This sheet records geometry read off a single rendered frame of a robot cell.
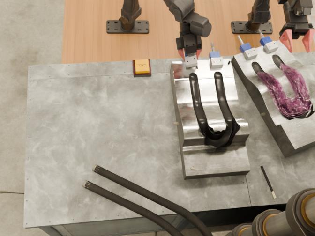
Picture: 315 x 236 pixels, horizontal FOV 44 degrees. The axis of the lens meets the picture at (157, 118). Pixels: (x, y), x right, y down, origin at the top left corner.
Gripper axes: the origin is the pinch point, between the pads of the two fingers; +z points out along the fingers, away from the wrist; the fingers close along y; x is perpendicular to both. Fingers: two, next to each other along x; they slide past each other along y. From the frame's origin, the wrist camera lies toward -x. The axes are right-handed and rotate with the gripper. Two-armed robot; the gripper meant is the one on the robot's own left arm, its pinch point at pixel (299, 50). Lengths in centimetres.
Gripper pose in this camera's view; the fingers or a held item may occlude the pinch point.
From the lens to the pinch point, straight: 150.3
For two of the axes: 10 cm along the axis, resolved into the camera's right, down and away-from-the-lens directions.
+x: -0.7, 3.7, 9.3
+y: 10.0, -0.2, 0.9
